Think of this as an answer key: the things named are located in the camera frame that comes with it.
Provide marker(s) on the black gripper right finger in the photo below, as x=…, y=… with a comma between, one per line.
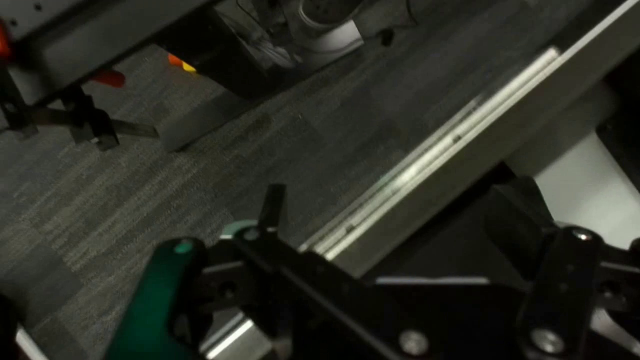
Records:
x=520, y=227

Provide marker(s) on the black clamp with orange handle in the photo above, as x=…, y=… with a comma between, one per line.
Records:
x=78, y=114

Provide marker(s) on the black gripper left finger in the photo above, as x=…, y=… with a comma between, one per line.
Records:
x=273, y=209

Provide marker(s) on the white machine base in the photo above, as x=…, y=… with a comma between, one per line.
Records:
x=307, y=35

